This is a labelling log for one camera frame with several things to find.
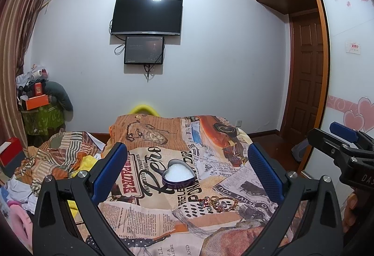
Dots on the orange shoe box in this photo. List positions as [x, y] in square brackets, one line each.
[37, 101]

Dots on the yellow plastic chair back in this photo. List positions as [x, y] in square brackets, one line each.
[144, 109]

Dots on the newspaper print bed blanket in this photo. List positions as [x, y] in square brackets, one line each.
[186, 187]

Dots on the brown wooden door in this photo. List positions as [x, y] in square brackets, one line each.
[306, 77]

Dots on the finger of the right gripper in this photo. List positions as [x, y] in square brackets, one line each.
[332, 145]
[358, 138]

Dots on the heart-shaped tin jewelry box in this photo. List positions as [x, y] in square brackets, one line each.
[178, 175]

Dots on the yellow cloth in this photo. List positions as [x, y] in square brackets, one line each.
[86, 165]

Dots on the pink cloth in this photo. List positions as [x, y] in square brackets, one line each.
[21, 224]

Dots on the green patterned storage box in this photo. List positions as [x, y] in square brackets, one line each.
[40, 120]

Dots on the right human hand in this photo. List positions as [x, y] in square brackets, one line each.
[349, 218]

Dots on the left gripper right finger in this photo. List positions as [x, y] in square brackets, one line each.
[320, 228]

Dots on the large black wall television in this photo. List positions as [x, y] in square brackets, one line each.
[150, 17]

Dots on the striped patchwork blanket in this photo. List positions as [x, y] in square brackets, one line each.
[60, 156]

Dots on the red box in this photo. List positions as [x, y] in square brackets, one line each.
[11, 156]

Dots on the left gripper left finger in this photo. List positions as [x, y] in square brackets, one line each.
[55, 231]

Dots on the striped brown curtain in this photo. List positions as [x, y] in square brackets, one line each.
[18, 18]

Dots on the small black wall monitor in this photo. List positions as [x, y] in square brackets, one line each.
[142, 50]

